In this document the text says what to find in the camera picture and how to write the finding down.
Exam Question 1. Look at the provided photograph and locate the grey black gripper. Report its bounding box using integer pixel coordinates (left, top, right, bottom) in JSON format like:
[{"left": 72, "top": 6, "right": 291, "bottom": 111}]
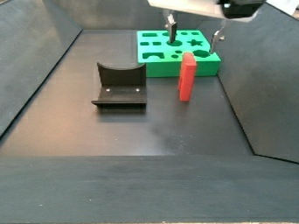
[{"left": 147, "top": 0, "right": 267, "bottom": 54}]

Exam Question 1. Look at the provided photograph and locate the red square-circle peg block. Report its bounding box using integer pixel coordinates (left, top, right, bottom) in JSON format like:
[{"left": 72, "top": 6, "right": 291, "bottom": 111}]
[{"left": 178, "top": 52, "right": 198, "bottom": 102}]

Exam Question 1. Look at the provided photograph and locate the green foam shape board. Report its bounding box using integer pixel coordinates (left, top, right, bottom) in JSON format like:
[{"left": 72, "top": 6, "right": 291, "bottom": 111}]
[{"left": 136, "top": 30, "right": 221, "bottom": 77}]

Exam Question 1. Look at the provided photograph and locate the black curved holder bracket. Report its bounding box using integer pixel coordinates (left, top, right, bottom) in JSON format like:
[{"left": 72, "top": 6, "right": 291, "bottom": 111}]
[{"left": 91, "top": 63, "right": 147, "bottom": 107}]

